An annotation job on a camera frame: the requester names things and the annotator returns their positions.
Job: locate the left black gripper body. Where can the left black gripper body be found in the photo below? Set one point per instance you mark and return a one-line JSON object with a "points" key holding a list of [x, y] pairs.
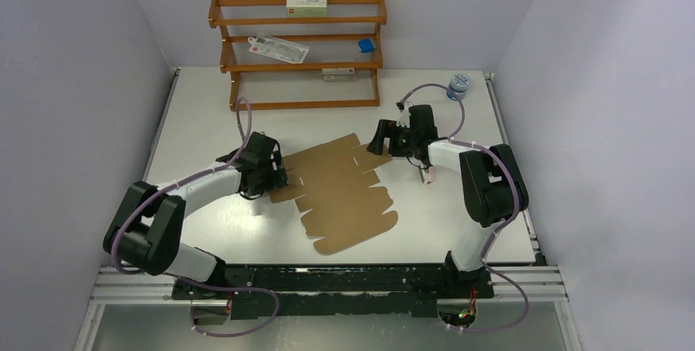
{"points": [[269, 178]]}

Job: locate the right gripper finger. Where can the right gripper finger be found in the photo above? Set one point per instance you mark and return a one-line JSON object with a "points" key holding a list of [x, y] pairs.
{"points": [[389, 132], [376, 145]]}

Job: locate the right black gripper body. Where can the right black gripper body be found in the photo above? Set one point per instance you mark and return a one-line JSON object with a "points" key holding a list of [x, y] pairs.
{"points": [[407, 138]]}

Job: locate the brown cardboard box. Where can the brown cardboard box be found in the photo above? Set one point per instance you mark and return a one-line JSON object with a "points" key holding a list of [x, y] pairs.
{"points": [[336, 189]]}

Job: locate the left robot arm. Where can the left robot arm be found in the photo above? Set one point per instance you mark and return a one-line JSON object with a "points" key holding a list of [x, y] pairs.
{"points": [[147, 228]]}

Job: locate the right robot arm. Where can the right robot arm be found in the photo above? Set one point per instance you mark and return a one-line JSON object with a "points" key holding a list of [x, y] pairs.
{"points": [[493, 189]]}

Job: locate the grey box lower shelf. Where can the grey box lower shelf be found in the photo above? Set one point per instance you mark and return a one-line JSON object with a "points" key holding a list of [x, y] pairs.
{"points": [[339, 74]]}

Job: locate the white green box top shelf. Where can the white green box top shelf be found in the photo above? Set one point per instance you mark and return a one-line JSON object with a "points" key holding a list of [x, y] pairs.
{"points": [[306, 8]]}

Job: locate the small pink white stapler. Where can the small pink white stapler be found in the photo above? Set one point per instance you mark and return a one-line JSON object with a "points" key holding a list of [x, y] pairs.
{"points": [[427, 175]]}

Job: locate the blue white round jar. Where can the blue white round jar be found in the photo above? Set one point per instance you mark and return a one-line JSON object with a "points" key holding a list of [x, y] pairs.
{"points": [[458, 86]]}

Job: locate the small blue object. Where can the small blue object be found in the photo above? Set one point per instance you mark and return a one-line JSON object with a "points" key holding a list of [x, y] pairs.
{"points": [[366, 45]]}

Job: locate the wooden three-tier shelf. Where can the wooden three-tier shelf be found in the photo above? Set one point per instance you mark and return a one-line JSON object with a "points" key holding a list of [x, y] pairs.
{"points": [[269, 84]]}

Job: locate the flat plastic blister package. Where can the flat plastic blister package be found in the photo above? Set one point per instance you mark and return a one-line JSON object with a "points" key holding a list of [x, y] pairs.
{"points": [[278, 49]]}

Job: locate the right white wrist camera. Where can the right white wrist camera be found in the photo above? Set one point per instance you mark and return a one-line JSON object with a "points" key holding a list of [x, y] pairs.
{"points": [[403, 120]]}

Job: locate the black base frame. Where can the black base frame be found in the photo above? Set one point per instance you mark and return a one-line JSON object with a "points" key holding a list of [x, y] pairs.
{"points": [[255, 291]]}

